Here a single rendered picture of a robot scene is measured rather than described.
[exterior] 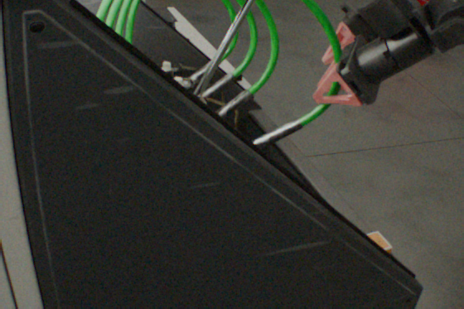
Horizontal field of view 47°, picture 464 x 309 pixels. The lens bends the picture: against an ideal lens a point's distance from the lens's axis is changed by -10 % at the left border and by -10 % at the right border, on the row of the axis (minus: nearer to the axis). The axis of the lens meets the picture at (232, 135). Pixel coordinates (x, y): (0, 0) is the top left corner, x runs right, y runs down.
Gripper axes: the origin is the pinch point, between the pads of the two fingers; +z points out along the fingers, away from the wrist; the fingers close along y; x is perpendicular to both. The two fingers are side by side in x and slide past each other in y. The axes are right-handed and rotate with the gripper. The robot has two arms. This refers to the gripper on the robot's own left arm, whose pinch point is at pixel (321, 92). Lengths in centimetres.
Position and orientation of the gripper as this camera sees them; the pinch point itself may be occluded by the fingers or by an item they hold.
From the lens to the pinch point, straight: 88.2
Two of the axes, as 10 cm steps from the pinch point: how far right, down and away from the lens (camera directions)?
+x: 6.6, 7.0, 2.7
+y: -3.6, 6.1, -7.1
